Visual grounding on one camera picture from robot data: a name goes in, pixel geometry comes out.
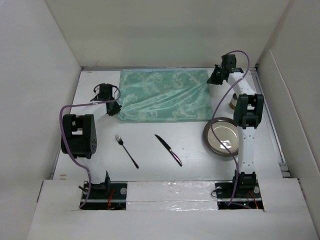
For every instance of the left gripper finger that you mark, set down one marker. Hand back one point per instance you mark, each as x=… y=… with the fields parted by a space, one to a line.
x=113 y=108
x=96 y=98

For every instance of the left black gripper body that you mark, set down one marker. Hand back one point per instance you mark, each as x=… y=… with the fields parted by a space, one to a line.
x=111 y=98

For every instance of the green patterned cloth placemat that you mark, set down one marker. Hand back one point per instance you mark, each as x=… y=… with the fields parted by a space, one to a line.
x=164 y=96

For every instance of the round plate with dark rim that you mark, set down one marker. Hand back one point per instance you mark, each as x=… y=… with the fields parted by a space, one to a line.
x=221 y=136

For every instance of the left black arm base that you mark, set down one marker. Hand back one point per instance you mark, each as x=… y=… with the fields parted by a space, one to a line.
x=115 y=200

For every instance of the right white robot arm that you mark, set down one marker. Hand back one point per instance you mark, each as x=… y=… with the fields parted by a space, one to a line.
x=247 y=116

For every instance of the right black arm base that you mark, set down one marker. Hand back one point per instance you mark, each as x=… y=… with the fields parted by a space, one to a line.
x=243 y=199

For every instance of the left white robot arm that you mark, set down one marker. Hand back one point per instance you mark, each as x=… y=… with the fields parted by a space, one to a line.
x=79 y=137

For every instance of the black metal fork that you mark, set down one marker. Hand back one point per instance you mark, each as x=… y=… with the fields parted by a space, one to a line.
x=121 y=143

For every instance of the metal cup with white band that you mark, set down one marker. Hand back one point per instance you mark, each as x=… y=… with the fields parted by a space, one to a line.
x=233 y=101

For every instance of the black handled table knife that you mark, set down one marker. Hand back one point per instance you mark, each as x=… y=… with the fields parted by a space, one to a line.
x=169 y=149

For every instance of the aluminium table edge rail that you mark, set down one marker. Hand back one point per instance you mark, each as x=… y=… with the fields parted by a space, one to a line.
x=271 y=128

